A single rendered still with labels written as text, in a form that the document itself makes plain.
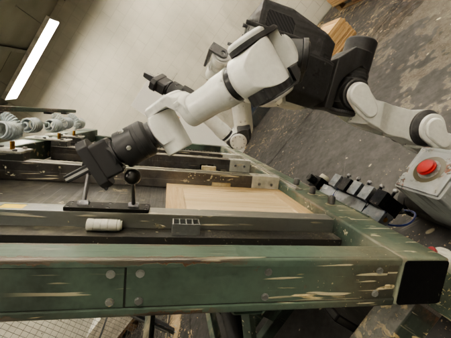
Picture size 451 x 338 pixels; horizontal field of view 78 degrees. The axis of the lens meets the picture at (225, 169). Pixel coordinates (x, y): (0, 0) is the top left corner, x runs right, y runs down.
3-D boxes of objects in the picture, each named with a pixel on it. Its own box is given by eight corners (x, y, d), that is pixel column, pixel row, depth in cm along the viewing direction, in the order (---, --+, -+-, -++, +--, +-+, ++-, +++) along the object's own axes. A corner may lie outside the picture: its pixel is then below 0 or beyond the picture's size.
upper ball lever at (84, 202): (88, 207, 68) (96, 156, 72) (72, 206, 67) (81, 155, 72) (92, 210, 71) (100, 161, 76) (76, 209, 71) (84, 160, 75)
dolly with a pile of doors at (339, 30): (363, 37, 364) (342, 15, 353) (336, 70, 374) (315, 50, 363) (340, 42, 422) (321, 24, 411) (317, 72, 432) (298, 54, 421)
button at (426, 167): (444, 165, 60) (439, 159, 60) (433, 180, 60) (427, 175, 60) (427, 161, 64) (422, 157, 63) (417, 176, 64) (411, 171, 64)
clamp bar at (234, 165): (249, 173, 165) (255, 133, 161) (24, 157, 140) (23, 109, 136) (245, 170, 174) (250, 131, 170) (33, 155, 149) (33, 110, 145)
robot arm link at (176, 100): (157, 147, 66) (196, 125, 58) (137, 113, 65) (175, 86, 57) (174, 139, 71) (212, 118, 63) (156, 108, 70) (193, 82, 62)
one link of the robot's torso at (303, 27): (310, 47, 119) (231, 21, 110) (364, 21, 86) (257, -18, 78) (292, 116, 123) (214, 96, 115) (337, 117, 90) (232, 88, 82)
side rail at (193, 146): (219, 157, 264) (221, 146, 262) (94, 148, 240) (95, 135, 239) (218, 156, 271) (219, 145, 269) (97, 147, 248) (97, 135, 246)
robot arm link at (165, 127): (147, 167, 62) (192, 143, 63) (123, 123, 61) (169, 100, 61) (154, 163, 73) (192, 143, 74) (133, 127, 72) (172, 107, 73)
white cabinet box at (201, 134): (246, 147, 508) (149, 76, 453) (227, 172, 519) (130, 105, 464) (241, 141, 566) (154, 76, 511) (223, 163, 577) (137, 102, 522)
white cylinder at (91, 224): (84, 233, 65) (120, 233, 67) (84, 220, 65) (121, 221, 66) (88, 228, 68) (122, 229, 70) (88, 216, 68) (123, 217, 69)
